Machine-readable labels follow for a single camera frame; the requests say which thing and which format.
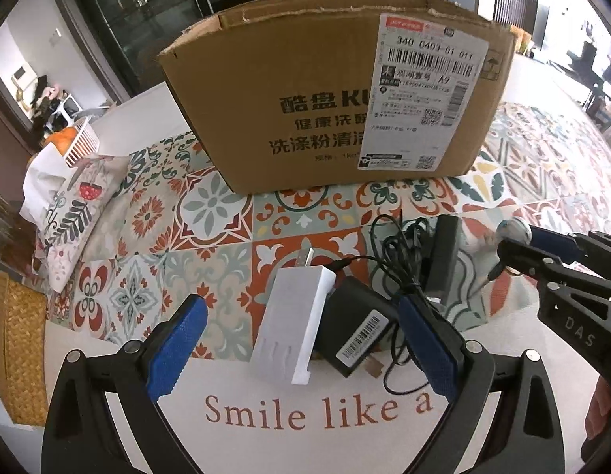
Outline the white plastic basket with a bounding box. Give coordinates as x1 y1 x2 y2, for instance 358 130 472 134
63 117 101 169

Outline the black cable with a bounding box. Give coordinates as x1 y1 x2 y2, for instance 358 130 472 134
330 214 504 398

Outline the person's right hand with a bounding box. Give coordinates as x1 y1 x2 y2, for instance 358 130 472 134
586 378 611 442

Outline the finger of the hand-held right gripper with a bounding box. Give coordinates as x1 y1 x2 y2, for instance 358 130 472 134
498 238 611 302
530 227 611 262

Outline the yellow woven basket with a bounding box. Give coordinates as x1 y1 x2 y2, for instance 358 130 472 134
0 271 54 425

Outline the white shoe rack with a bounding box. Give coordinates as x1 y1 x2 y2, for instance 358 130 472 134
31 76 84 132

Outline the small white figurine keychain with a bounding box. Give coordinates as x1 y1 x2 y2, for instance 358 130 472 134
476 218 533 252

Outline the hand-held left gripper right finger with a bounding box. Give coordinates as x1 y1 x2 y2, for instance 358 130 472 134
397 295 565 474

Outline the black power adapter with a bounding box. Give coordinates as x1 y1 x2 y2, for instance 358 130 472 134
310 276 400 378

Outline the dark glass sliding door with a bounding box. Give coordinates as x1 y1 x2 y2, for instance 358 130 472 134
63 0 340 104

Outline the orange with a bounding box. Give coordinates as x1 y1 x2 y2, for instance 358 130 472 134
43 127 81 151

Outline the white charger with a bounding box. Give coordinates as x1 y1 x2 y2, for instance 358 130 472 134
251 247 336 386

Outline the brown cardboard box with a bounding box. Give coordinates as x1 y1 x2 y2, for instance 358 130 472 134
157 0 518 196

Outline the white patterned tablecloth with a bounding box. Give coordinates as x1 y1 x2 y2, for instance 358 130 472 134
0 54 611 474

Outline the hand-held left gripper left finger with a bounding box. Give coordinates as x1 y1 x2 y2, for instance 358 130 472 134
41 293 210 474

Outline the small black box adapter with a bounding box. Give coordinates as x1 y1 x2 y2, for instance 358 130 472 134
426 214 461 307

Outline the printed cloth tissue pouch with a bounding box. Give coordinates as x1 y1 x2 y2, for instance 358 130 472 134
19 153 133 292

